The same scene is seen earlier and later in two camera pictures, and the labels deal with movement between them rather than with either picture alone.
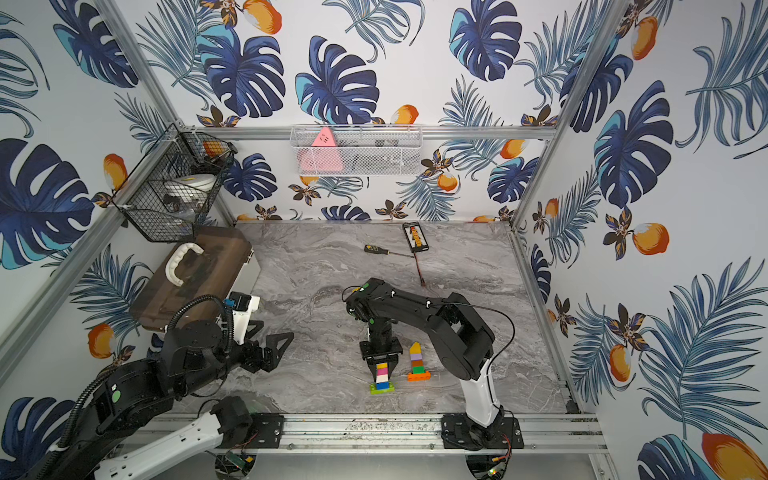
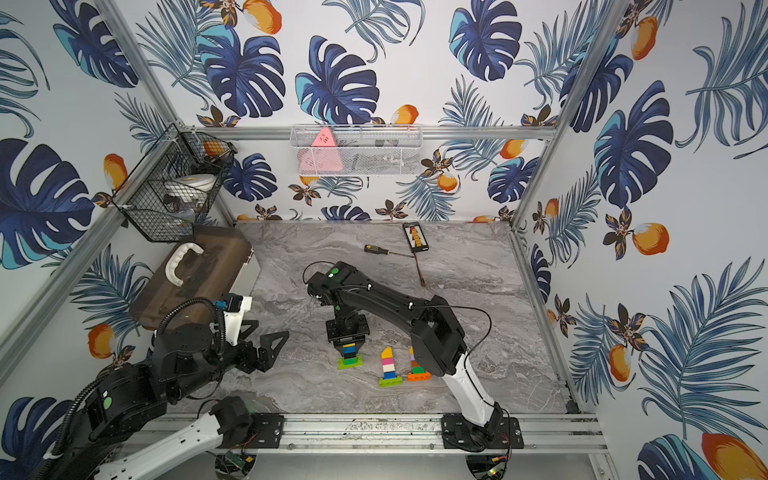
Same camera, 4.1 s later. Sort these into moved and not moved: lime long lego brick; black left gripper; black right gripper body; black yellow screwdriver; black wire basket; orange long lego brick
Moved: lime long lego brick; black right gripper body
Not moved: black wire basket; black yellow screwdriver; orange long lego brick; black left gripper
